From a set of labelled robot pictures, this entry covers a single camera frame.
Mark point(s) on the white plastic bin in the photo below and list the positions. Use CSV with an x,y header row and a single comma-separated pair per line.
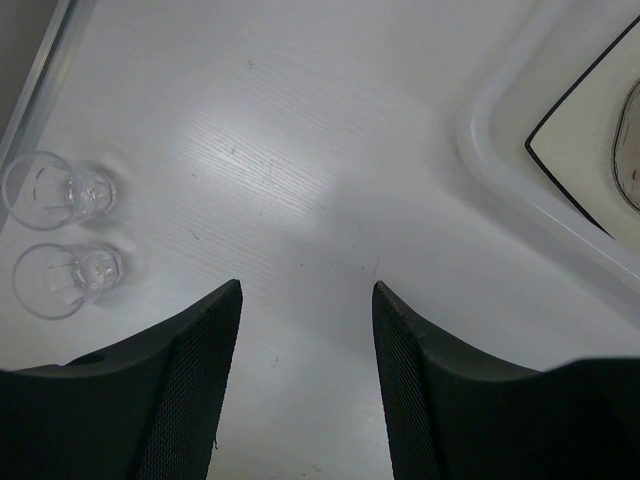
x,y
518,189

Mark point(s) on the clear glass dish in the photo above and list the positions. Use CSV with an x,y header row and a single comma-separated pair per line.
x,y
625,149

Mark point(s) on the aluminium rail left edge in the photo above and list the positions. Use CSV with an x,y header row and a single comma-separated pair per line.
x,y
39,40

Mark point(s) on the square white plate black rim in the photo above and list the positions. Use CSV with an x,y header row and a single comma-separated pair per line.
x,y
572,144

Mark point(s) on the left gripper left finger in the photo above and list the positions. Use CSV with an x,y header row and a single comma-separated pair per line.
x,y
147,407

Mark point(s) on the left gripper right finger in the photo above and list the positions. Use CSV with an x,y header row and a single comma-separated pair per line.
x,y
453,411

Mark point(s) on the clear plastic cup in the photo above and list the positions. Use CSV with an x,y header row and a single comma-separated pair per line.
x,y
43,191
54,281

